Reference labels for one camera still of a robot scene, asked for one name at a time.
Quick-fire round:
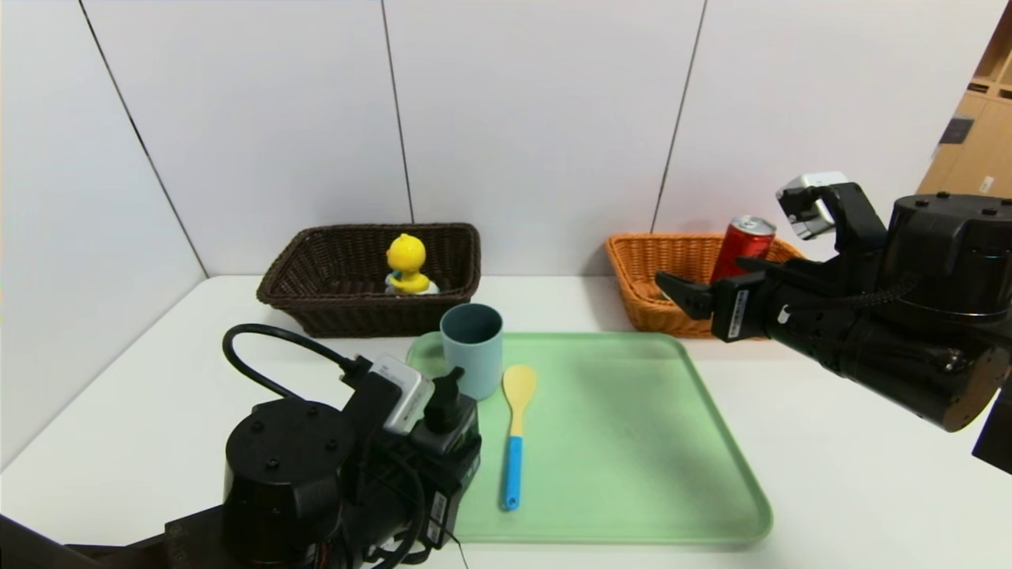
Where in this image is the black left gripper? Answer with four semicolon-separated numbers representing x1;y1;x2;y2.
375;431;483;551

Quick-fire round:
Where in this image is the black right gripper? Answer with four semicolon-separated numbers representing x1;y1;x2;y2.
655;256;844;368

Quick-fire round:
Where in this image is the red soda can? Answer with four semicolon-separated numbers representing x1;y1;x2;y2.
709;216;778;285

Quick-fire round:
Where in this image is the black square bottle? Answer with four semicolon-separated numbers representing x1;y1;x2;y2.
411;366;481;455

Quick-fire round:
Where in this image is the yellow duck toy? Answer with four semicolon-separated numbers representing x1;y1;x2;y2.
385;233;440;297

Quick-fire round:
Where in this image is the orange wicker basket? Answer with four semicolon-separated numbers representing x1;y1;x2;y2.
605;233;807;339

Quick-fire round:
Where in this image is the dark brown wicker basket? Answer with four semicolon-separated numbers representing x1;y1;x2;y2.
257;223;481;338

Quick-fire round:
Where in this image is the blue-grey plastic cup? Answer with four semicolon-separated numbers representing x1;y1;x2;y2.
440;303;504;402

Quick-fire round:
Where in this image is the light green plastic tray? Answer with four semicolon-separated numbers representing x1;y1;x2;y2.
407;331;773;545

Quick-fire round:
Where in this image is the wooden cabinet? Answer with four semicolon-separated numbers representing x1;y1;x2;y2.
917;0;1012;198

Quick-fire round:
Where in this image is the wooden spoon blue handle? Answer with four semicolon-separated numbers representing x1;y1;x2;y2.
502;364;537;511

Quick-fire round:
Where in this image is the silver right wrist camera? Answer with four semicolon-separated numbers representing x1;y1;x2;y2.
776;171;848;240

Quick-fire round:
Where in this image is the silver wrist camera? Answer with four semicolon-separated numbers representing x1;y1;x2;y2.
368;354;436;435
776;171;848;240

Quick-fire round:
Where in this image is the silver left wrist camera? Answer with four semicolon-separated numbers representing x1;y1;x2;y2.
368;354;436;435

